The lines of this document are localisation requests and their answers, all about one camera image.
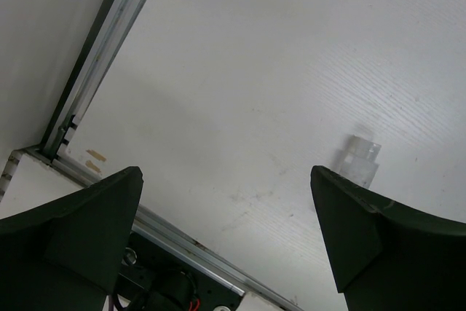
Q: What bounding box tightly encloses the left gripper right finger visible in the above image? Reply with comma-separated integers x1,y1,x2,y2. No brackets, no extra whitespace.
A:
310,166,465,310

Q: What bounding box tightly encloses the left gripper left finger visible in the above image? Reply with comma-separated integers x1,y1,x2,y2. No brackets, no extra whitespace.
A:
1,166,143,310

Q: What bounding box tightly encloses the clear plastic bottle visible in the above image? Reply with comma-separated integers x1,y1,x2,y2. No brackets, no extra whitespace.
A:
333,135,382,189

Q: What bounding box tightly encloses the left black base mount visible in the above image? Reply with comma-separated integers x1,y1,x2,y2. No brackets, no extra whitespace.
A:
108,232,242,310

